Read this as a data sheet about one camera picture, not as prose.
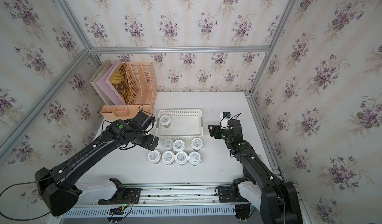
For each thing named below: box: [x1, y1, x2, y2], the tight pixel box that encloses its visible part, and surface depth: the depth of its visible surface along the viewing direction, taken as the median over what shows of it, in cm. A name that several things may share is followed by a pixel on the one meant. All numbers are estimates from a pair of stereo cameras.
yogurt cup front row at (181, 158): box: [174, 150, 189, 166], surface depth 81 cm
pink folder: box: [95, 59, 127, 106], surface depth 93 cm
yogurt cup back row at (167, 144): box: [162, 138, 174, 151], surface depth 88 cm
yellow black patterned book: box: [108, 62, 132, 106], surface depth 103 cm
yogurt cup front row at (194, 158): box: [188, 151, 202, 166], surface depth 81 cm
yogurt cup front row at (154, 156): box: [147, 149, 162, 165], surface depth 82 cm
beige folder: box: [89, 59, 117, 106], surface depth 92 cm
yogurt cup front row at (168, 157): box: [161, 150, 176, 166], surface depth 81 cm
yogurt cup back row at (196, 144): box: [191, 137, 204, 152], surface depth 87 cm
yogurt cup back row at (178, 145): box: [172, 139, 186, 152], surface depth 86 cm
